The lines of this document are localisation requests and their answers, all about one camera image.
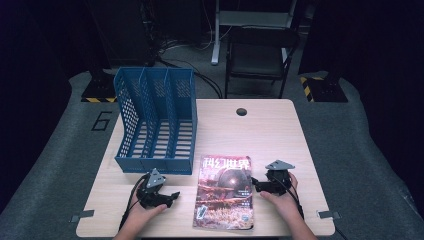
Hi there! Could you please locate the black stand base striped edge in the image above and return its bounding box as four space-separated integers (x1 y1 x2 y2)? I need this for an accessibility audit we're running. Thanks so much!
299 75 349 104
80 68 118 104

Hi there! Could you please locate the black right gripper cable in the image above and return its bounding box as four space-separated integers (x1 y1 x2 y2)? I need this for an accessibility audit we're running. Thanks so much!
285 184 305 221

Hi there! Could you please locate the person's left hand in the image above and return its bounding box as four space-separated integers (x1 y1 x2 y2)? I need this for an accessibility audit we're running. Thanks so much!
127 192 168 232

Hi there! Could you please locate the blue plastic file rack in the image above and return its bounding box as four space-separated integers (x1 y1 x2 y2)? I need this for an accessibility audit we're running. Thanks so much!
112 66 199 176

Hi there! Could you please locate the white metal desk frame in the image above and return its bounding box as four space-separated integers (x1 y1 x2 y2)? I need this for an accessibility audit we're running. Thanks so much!
210 0 298 66

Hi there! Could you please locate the black folding chair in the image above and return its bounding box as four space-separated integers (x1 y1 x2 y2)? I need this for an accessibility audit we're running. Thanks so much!
224 26 301 100

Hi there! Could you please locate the red cover magazine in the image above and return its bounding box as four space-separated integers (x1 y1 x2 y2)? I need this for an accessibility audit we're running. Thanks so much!
192 154 255 232

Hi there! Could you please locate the person's right hand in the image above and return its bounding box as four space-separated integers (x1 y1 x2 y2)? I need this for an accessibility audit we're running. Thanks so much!
259 172 303 223

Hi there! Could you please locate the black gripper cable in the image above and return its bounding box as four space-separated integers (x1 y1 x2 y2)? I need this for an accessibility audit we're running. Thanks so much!
285 184 305 221
118 174 148 232

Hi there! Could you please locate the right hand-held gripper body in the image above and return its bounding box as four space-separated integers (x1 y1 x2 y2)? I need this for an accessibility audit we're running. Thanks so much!
264 159 296 196

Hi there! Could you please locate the black floor cable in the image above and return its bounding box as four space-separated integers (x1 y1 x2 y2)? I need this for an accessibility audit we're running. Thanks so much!
156 57 224 100

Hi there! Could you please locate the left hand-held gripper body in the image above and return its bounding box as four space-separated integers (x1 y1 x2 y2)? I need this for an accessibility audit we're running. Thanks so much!
135 168 168 210

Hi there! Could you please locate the dark equipment cabinet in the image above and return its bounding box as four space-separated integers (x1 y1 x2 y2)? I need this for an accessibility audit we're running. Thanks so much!
85 0 158 69

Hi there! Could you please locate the grey metal table bracket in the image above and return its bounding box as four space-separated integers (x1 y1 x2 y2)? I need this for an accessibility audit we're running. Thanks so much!
316 210 342 220
69 209 96 224

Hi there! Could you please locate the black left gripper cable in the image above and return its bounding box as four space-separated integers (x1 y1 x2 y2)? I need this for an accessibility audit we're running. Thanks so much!
118 174 148 232

